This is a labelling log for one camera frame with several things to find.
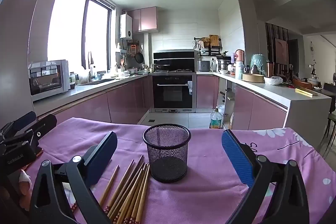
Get bundle of wooden chopsticks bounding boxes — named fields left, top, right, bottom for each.
left=70, top=154, right=151, bottom=224

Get white thermos bottle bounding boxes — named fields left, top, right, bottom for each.
left=235, top=61, right=244, bottom=80

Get kitchen sink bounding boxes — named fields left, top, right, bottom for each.
left=79, top=78, right=116, bottom=86

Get stainless steel pot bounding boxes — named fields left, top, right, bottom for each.
left=217, top=56, right=231, bottom=72

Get hanging kitchen utensils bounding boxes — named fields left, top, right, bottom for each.
left=121, top=40, right=144, bottom=67

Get yellow wooden box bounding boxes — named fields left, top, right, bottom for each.
left=295, top=87, right=318, bottom=97

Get pink wall cabinet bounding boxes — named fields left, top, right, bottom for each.
left=128, top=7, right=158, bottom=33

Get pink wall painting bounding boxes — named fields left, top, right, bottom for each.
left=274, top=38, right=289, bottom=65

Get black range hood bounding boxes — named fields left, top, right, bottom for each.
left=153, top=50, right=195, bottom=69

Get black mesh pen holder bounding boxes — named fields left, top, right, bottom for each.
left=142, top=123, right=191, bottom=183

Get person's left hand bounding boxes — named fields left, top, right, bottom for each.
left=17, top=170, right=33, bottom=204

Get white microwave oven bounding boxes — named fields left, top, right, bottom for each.
left=28, top=59, right=71, bottom=102

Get round wooden box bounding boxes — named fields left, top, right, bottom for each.
left=241, top=72, right=264, bottom=83

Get purple floral tablecloth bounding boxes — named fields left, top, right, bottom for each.
left=25, top=117, right=336, bottom=224

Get black built-in oven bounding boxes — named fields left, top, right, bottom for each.
left=152, top=74, right=197, bottom=109

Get grey rice cooker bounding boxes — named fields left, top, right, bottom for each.
left=197, top=60, right=211, bottom=72

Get black wall rack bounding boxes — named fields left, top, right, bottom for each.
left=194, top=36, right=222, bottom=56

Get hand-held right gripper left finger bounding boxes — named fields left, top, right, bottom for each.
left=29, top=131, right=118, bottom=224

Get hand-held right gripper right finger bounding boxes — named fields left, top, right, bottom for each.
left=221, top=129, right=310, bottom=224

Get pink kettle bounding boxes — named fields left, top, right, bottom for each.
left=234, top=49, right=246, bottom=67

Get white plastic bag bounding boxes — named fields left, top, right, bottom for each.
left=264, top=76, right=283, bottom=86

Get pink kitchen base cabinet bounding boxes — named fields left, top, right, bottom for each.
left=34, top=74, right=154, bottom=125
left=196, top=74, right=288, bottom=131

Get gas stove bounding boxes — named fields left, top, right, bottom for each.
left=154, top=69, right=196, bottom=74

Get kitchen window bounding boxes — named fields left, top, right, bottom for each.
left=47, top=0, right=116, bottom=71

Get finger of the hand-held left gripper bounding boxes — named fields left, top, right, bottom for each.
left=0, top=111, right=37, bottom=139
left=24, top=114, right=58, bottom=148

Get cooking oil bottle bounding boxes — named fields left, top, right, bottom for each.
left=209, top=106, right=224, bottom=129

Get white gas water heater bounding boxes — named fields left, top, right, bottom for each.
left=120, top=14, right=133, bottom=39

